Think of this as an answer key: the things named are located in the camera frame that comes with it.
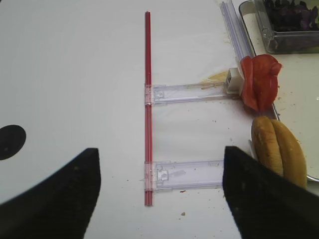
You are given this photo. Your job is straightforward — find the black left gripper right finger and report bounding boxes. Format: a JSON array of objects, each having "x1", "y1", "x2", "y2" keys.
[{"x1": 222, "y1": 146, "x2": 319, "y2": 239}]

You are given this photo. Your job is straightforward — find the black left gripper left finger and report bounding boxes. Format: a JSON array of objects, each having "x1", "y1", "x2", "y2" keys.
[{"x1": 0, "y1": 148, "x2": 100, "y2": 239}]

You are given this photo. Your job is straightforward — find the bun half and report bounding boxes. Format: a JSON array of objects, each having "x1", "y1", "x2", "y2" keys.
[
  {"x1": 251, "y1": 116, "x2": 284, "y2": 176},
  {"x1": 271, "y1": 119, "x2": 307, "y2": 189}
]

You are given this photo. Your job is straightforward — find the white pusher block tomato lane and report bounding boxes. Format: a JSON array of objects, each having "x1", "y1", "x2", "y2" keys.
[{"x1": 224, "y1": 68, "x2": 244, "y2": 96}]

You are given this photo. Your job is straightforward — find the red tomato slices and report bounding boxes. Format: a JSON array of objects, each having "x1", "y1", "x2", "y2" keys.
[{"x1": 240, "y1": 54, "x2": 282, "y2": 112}]

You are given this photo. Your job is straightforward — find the clear track tomato lane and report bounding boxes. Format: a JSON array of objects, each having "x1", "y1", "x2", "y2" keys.
[{"x1": 145, "y1": 82, "x2": 240, "y2": 105}]

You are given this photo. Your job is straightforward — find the standing bun bottom half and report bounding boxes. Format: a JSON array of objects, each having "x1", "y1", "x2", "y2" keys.
[{"x1": 271, "y1": 119, "x2": 307, "y2": 189}]

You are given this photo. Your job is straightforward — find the black hole in table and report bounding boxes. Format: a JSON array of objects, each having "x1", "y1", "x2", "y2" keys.
[{"x1": 0, "y1": 124, "x2": 26, "y2": 160}]

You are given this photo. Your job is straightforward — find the clear track bun bottom lane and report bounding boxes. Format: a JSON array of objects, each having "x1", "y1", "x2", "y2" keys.
[{"x1": 144, "y1": 160, "x2": 224, "y2": 192}]

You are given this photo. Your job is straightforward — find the metal tray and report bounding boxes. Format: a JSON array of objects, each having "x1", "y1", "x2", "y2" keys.
[{"x1": 238, "y1": 0, "x2": 319, "y2": 183}]

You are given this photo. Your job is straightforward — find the clear plastic salad container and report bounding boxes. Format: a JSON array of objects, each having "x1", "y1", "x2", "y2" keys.
[{"x1": 253, "y1": 0, "x2": 319, "y2": 54}]

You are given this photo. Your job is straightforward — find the purple cabbage shreds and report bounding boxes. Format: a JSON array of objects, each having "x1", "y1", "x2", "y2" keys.
[{"x1": 263, "y1": 0, "x2": 319, "y2": 32}]

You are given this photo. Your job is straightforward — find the red rail left side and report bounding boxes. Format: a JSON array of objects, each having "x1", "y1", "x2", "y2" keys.
[{"x1": 145, "y1": 11, "x2": 154, "y2": 207}]

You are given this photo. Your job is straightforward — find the clear long rail left side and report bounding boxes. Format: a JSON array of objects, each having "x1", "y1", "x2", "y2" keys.
[{"x1": 220, "y1": 0, "x2": 256, "y2": 65}]

